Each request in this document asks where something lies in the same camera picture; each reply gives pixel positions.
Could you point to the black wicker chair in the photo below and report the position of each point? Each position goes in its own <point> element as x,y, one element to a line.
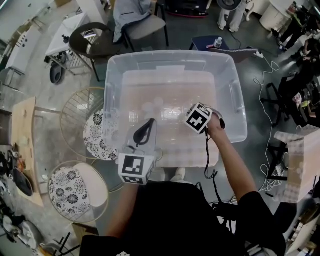
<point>77,42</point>

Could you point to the person's black shirt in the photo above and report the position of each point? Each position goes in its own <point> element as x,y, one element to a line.
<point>175,220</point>

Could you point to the black wheeled machine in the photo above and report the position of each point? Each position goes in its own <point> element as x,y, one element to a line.
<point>187,6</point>

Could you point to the person's left forearm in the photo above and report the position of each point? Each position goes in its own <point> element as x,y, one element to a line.
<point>122,210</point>

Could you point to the black round pan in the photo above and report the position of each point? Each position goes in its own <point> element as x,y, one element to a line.
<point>22,182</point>

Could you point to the table with pink checkered cloth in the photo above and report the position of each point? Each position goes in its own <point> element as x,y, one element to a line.
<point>185,155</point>
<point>302,160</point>

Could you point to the clear water bottle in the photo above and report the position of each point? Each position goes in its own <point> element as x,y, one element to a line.
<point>218,43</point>

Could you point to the wooden board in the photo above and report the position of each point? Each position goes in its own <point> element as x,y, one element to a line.
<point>82,228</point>

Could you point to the floral seat cushion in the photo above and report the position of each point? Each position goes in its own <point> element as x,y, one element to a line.
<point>67,192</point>
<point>95,135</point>

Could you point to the person's white right shoe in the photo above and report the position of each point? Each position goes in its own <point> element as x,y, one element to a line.
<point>178,173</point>

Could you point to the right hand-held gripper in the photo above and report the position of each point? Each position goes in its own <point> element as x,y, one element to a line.
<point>198,118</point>

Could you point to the clear plastic storage bin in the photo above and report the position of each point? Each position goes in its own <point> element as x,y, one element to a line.
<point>175,82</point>

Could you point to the white power strip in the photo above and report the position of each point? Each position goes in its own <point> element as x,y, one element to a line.
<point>259,55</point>

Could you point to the dark grey helmet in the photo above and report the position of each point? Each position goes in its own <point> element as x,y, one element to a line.
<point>57,73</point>

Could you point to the light blue jacket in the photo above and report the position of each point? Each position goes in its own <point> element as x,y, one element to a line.
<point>127,12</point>

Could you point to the light wooden table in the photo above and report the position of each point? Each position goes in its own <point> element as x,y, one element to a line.
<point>23,120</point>

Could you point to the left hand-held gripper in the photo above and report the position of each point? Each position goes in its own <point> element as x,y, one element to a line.
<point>131,166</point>

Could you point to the person's right hand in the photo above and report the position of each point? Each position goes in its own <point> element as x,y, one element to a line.
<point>215,123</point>

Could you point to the black office chair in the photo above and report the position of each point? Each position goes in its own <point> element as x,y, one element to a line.
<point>282,100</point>

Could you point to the person's right forearm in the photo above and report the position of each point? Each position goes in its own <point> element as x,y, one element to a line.
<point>232,162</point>

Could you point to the small white table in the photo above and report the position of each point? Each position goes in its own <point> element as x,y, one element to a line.
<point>70,27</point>

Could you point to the cream round cushion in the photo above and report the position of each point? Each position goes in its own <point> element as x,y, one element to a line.
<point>96,182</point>

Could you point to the grey padded chair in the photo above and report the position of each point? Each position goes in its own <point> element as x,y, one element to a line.
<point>147,27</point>

